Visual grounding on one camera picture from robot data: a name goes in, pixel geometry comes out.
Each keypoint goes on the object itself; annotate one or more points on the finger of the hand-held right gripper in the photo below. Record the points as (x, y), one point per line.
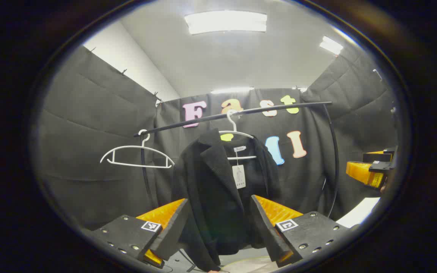
(378, 157)
(381, 167)

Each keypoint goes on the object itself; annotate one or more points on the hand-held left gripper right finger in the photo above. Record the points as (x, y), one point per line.
(266, 227)

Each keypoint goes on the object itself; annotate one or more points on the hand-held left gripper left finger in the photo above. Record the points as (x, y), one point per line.
(173, 231)

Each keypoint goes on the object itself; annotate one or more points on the black ribbed jacket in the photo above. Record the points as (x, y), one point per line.
(218, 197)

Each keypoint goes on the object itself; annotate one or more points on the black clothes rack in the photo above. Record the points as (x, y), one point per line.
(309, 103)

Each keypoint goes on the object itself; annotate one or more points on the white clothes hanger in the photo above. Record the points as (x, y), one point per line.
(143, 146)
(233, 123)

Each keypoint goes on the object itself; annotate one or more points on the white flat panel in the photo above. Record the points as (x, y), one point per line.
(357, 213)

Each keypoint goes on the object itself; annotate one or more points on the small ceiling light panel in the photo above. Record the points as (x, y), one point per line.
(331, 45)

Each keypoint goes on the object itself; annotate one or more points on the black backdrop cloth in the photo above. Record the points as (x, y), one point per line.
(89, 125)

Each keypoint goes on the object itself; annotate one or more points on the ceiling light strip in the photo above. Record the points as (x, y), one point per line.
(231, 90)

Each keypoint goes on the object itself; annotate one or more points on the large ceiling light panel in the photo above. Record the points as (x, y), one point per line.
(226, 22)

